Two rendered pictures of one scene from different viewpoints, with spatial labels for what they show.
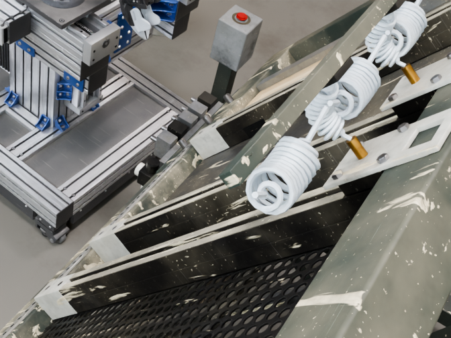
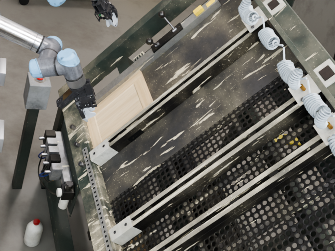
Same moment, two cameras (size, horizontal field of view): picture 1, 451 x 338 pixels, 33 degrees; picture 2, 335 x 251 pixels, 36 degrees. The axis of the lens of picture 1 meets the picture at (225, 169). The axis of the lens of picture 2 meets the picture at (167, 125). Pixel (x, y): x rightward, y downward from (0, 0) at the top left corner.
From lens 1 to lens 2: 142 cm
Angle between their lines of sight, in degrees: 38
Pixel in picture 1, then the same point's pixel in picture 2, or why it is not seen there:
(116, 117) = not seen: outside the picture
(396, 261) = not seen: outside the picture
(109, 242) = (127, 233)
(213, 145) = (108, 156)
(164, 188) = (103, 191)
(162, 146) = (56, 173)
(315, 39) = (90, 72)
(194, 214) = (190, 190)
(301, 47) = not seen: hidden behind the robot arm
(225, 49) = (36, 100)
